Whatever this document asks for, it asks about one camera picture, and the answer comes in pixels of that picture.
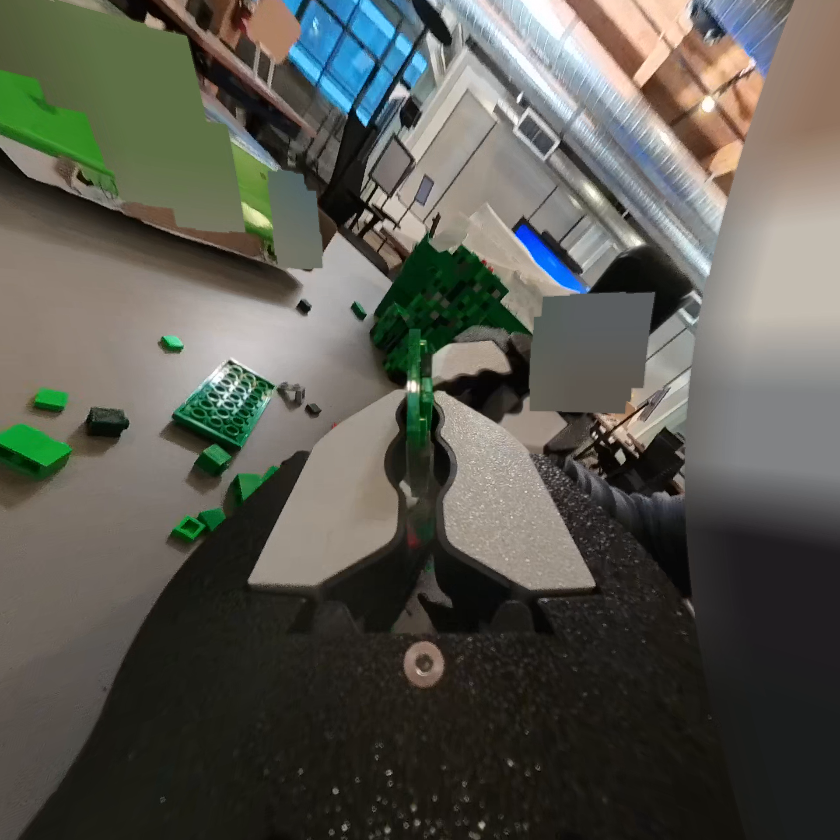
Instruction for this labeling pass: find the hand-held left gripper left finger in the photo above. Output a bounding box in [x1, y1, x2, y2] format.
[247, 390, 408, 595]

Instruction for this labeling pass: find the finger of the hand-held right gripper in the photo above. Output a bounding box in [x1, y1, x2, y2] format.
[432, 340, 516, 398]

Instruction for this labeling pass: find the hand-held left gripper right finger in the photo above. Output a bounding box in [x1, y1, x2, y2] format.
[430, 390, 598, 599]

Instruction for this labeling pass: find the grey desk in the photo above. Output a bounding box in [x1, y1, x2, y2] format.
[0, 154, 559, 840]

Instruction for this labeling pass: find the green checkered brick cube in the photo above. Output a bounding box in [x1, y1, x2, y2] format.
[369, 235, 531, 387]

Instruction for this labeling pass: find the blue screen monitor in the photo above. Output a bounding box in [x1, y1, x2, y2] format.
[513, 218, 590, 294]

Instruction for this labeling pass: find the clear plastic bag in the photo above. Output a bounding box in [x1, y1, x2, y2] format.
[435, 202, 592, 290]

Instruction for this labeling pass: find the large green studded plate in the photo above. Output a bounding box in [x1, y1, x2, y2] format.
[172, 357, 277, 451]

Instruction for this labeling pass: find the white air vent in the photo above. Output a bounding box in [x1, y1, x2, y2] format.
[512, 108, 563, 160]

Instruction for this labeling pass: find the grey screen on stand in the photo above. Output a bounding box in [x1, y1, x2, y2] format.
[366, 134, 417, 198]

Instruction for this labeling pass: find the dark green toy brick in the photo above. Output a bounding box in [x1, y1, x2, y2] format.
[84, 406, 130, 438]

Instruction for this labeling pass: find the green hollow toy brick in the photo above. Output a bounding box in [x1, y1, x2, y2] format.
[0, 423, 73, 480]

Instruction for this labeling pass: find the blue-lit window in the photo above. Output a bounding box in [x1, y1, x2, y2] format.
[285, 0, 431, 127]

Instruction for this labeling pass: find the black floor lamp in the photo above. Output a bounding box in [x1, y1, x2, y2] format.
[317, 0, 455, 227]

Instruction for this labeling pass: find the tan book stand board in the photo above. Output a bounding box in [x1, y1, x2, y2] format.
[248, 0, 303, 64]

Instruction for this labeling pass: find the green cardboard toy box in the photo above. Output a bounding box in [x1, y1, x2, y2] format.
[0, 66, 309, 266]

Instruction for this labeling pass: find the silver air duct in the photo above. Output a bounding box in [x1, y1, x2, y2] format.
[446, 0, 731, 277]

